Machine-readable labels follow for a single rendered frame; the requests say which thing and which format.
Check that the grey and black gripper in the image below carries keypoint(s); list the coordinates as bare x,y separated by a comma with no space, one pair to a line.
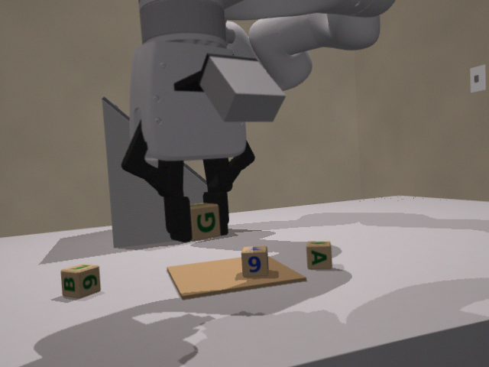
181,125

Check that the wooden letter block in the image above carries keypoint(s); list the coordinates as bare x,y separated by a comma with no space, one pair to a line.
254,261
319,255
205,221
80,280

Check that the tan flat mat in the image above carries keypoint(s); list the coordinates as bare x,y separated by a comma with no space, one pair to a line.
225,276

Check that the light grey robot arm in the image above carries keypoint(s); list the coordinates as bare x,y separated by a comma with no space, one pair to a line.
240,88

